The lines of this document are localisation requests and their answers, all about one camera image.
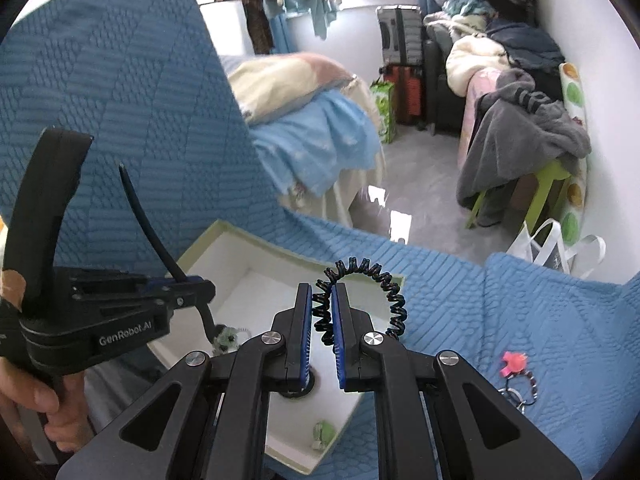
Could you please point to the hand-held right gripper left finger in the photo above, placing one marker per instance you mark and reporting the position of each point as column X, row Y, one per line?
column 305, row 340

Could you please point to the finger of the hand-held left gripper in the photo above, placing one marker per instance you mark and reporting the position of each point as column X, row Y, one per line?
column 185, row 292

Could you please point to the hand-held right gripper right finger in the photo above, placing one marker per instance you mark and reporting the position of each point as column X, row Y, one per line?
column 341, row 340

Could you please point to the green cardboard box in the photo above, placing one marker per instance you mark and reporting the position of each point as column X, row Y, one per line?
column 240, row 300

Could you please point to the black curved hair stick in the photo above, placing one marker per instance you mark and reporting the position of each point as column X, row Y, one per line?
column 150, row 230

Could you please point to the person's left hand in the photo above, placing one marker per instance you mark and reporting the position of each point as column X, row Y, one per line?
column 35, row 400

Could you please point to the black round hair accessory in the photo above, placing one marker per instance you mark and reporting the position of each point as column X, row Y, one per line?
column 300, row 395

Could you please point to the person's left leg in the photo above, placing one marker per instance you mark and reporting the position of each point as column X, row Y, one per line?
column 120, row 385

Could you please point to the light blue bed sheet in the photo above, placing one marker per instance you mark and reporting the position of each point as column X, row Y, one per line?
column 320, row 140

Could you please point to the blue textured sofa cover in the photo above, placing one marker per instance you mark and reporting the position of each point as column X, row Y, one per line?
column 125, row 85

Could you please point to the white tote bag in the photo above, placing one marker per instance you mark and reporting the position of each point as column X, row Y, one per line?
column 542, row 252

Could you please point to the cream pink pillow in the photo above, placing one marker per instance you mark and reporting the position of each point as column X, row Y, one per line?
column 285, row 85

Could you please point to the green shopping bag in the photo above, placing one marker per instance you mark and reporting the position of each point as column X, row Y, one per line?
column 384, row 110

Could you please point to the red suitcase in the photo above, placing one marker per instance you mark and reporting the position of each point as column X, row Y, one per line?
column 405, row 95

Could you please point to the green plastic stool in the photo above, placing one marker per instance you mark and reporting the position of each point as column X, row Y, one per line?
column 545, row 185

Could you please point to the black suitcase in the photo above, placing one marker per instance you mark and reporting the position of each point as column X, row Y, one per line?
column 442, row 100

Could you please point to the white wardrobe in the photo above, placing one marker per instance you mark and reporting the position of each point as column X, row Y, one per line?
column 227, row 27

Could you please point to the grey hooded jacket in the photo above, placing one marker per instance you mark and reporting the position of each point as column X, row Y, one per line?
column 515, row 130

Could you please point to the fruit print mat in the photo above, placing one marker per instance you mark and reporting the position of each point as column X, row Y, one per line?
column 575, row 160

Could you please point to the white fluffy garment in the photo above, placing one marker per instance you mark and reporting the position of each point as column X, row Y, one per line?
column 475, row 62

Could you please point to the grey suitcase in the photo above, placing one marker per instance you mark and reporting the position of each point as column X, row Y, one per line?
column 397, row 35

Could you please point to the pile of clothes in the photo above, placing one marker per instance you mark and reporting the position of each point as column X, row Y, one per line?
column 505, row 5

